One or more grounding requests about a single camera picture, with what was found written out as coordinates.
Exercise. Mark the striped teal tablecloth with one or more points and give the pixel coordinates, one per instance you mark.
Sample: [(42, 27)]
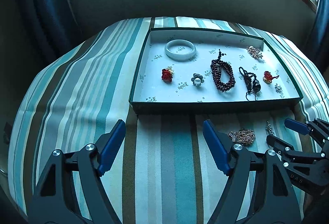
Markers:
[(164, 172)]

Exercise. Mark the silver rhinestone bar brooch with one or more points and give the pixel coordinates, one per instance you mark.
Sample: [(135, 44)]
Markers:
[(268, 128)]

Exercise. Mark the red knot gold charm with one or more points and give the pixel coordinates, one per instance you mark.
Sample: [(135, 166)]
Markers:
[(268, 78)]

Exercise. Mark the shallow green jewelry tray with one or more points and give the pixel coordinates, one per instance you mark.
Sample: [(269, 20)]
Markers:
[(218, 58)]

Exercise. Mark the pale jade bangle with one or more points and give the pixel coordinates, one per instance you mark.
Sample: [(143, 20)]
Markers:
[(180, 50)]

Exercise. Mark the dark blue curtain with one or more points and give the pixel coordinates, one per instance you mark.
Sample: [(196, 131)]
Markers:
[(51, 27), (316, 45)]

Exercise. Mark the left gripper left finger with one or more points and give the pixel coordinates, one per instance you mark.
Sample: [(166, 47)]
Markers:
[(54, 199)]

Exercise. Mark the silver pearl flower brooch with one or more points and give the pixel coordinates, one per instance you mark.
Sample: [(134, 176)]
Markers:
[(197, 79)]

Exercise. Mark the dark blue right curtain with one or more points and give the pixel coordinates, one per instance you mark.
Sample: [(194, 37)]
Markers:
[(316, 45)]

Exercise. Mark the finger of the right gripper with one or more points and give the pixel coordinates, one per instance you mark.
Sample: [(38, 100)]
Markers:
[(316, 129), (288, 152)]

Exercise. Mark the black cord bead pendant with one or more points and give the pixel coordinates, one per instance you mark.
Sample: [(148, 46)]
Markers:
[(252, 83)]

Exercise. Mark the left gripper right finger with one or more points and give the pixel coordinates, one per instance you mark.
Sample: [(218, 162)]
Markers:
[(273, 199)]

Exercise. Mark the dark blue left curtain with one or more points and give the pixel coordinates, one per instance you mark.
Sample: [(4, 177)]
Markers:
[(51, 27)]

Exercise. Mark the gold pearl flower brooch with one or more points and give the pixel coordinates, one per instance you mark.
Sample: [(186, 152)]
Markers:
[(254, 52)]

